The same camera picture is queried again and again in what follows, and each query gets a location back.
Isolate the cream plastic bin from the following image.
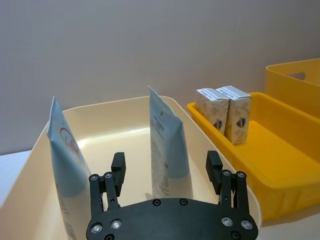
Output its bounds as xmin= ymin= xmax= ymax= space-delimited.
xmin=0 ymin=95 xmax=263 ymax=240

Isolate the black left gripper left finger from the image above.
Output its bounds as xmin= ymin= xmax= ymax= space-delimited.
xmin=88 ymin=151 xmax=128 ymax=219

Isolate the pale blue tube small print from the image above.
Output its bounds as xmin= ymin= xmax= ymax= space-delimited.
xmin=147 ymin=85 xmax=191 ymax=199

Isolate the small beige printed carton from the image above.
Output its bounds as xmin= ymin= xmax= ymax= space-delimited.
xmin=215 ymin=85 xmax=252 ymax=146
xmin=195 ymin=87 xmax=231 ymax=136

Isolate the shallow yellow plastic tray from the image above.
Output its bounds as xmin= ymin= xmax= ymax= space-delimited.
xmin=186 ymin=91 xmax=320 ymax=222

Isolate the pale blue tube red logo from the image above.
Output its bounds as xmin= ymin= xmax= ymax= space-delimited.
xmin=46 ymin=95 xmax=92 ymax=240

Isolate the tall yellow bin with handle hole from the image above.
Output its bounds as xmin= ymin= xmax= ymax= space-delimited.
xmin=264 ymin=58 xmax=320 ymax=121

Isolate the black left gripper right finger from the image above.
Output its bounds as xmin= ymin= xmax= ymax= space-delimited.
xmin=204 ymin=150 xmax=251 ymax=216

